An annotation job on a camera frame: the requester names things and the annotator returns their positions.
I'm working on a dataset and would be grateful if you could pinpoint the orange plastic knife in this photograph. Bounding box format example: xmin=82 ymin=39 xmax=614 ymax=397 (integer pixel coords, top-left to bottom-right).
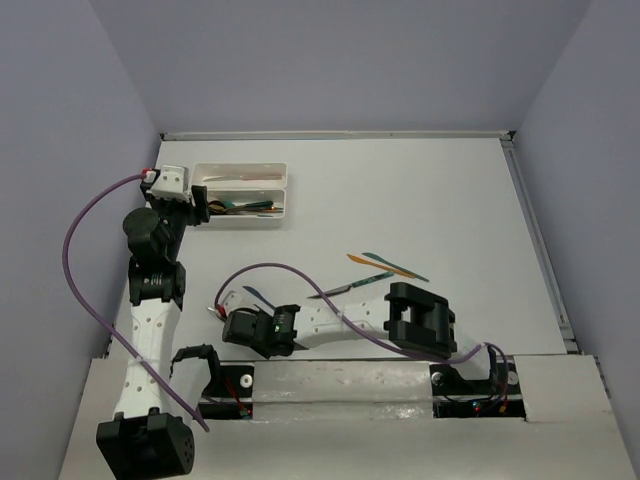
xmin=346 ymin=254 xmax=417 ymax=279

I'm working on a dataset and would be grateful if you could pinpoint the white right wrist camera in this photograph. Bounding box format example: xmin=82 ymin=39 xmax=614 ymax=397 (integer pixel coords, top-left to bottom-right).
xmin=211 ymin=290 xmax=252 ymax=320

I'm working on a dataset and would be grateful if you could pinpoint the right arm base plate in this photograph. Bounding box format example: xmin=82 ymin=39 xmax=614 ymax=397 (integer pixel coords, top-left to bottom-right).
xmin=430 ymin=361 xmax=526 ymax=419

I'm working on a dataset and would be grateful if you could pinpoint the knife with pink handle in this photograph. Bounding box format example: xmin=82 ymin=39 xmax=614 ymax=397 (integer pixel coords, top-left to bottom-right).
xmin=202 ymin=173 xmax=283 ymax=182

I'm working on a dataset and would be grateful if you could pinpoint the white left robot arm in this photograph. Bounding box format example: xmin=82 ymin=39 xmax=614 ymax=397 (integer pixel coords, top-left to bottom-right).
xmin=96 ymin=176 xmax=221 ymax=479

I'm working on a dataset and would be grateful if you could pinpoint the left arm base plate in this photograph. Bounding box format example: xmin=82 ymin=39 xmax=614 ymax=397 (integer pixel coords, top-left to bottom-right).
xmin=198 ymin=363 xmax=254 ymax=421

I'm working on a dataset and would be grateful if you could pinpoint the black spoon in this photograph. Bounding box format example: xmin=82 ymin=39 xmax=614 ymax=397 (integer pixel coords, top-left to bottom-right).
xmin=208 ymin=200 xmax=236 ymax=215

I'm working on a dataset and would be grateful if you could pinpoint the knife with green handle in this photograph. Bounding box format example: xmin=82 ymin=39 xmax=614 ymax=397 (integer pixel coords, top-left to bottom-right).
xmin=323 ymin=272 xmax=394 ymax=297

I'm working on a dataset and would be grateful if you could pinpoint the purple cable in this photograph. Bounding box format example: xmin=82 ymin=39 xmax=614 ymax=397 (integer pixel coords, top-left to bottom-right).
xmin=61 ymin=169 xmax=211 ymax=433
xmin=213 ymin=262 xmax=512 ymax=411

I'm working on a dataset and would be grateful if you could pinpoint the teal plastic knife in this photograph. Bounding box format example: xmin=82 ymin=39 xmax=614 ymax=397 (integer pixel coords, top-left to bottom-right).
xmin=361 ymin=252 xmax=430 ymax=282

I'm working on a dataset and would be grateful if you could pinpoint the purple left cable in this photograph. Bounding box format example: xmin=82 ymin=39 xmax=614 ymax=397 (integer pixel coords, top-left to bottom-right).
xmin=61 ymin=169 xmax=211 ymax=433

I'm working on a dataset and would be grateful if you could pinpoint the white rear utensil tray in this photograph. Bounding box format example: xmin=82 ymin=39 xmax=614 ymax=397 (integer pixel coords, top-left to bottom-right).
xmin=191 ymin=163 xmax=288 ymax=190

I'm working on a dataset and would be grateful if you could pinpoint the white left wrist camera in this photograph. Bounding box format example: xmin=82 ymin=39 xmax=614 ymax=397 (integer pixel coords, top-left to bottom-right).
xmin=143 ymin=165 xmax=191 ymax=202

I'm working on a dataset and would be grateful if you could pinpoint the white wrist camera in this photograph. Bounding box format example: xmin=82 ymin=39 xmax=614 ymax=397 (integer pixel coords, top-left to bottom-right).
xmin=143 ymin=165 xmax=191 ymax=202
xmin=211 ymin=290 xmax=252 ymax=320

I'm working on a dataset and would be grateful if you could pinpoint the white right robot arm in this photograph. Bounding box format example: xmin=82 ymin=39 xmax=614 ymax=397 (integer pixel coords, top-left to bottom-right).
xmin=219 ymin=282 xmax=508 ymax=399

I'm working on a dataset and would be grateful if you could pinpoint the gold spoon teal handle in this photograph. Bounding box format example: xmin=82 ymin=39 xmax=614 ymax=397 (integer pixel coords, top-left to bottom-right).
xmin=233 ymin=201 xmax=273 ymax=211

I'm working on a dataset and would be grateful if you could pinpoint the white front utensil tray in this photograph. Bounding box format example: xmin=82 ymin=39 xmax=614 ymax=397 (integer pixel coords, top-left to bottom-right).
xmin=198 ymin=189 xmax=286 ymax=230

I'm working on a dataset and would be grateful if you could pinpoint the teal plastic spoon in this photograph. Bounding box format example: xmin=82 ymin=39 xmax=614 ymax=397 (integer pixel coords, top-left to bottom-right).
xmin=208 ymin=200 xmax=248 ymax=215

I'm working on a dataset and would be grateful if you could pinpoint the white utensil tray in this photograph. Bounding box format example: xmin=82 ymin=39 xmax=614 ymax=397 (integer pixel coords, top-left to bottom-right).
xmin=191 ymin=163 xmax=288 ymax=190
xmin=198 ymin=189 xmax=286 ymax=230

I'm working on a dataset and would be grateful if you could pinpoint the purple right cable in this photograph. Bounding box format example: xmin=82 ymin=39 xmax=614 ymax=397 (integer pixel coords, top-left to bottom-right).
xmin=213 ymin=262 xmax=512 ymax=411

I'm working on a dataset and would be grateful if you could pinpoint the dark blue plastic knife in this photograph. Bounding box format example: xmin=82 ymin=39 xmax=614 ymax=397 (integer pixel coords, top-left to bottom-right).
xmin=242 ymin=285 xmax=275 ymax=313

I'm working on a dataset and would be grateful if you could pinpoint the white foam front panel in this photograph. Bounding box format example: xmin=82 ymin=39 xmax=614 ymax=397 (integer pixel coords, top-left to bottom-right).
xmin=55 ymin=354 xmax=632 ymax=480

